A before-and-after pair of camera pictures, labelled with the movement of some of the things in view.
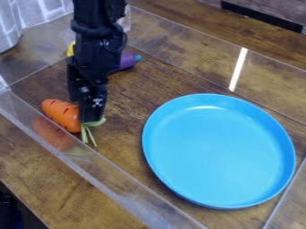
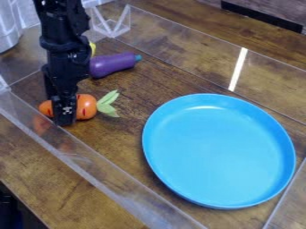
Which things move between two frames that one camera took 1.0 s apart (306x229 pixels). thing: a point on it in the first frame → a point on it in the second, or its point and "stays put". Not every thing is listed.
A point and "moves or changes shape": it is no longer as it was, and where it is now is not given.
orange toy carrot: [66, 113] moves or changes shape
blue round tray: [218, 151] stays put
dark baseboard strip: [257, 15] stays put
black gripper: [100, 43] → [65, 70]
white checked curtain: [23, 13] stays put
